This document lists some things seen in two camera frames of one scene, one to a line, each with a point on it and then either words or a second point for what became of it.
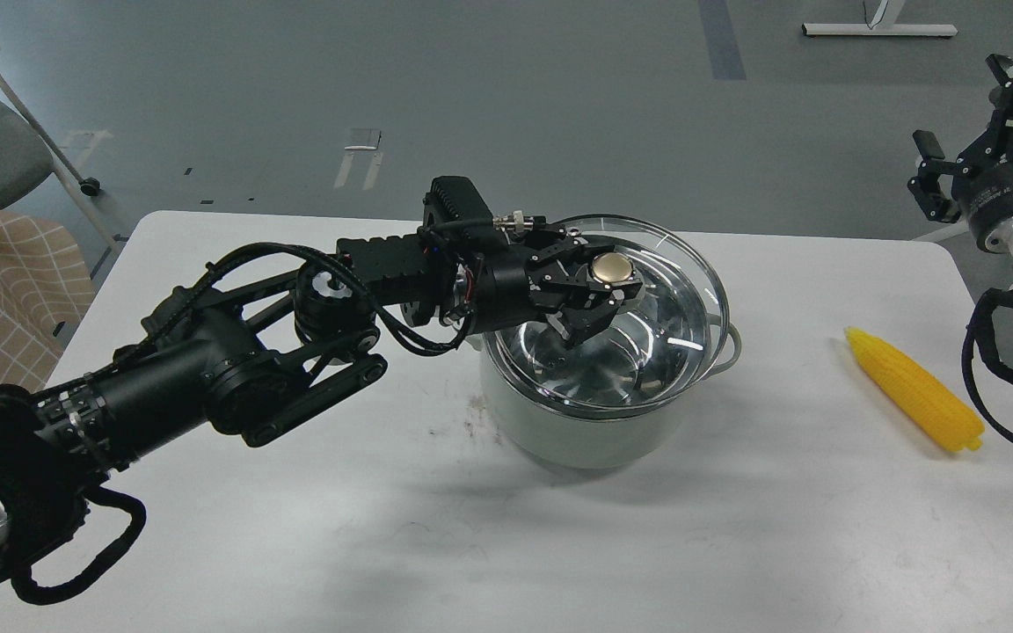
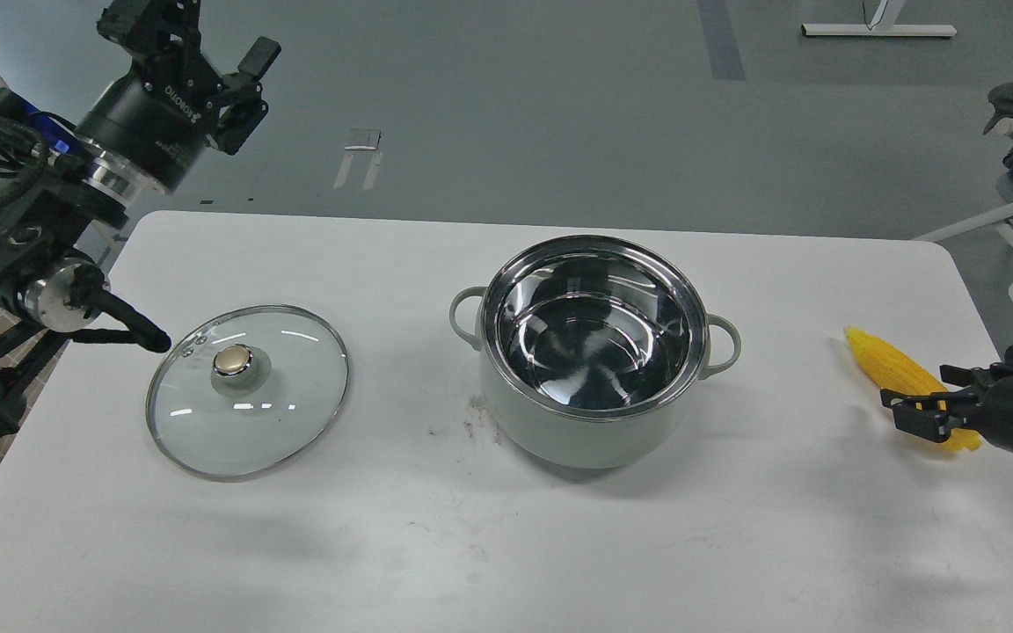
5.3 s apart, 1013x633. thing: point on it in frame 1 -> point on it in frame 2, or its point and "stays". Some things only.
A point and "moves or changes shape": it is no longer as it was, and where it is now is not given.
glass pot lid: [664, 335] moves or changes shape
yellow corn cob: [928, 407] stays
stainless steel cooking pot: [623, 394] stays
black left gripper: [513, 286] -> [156, 122]
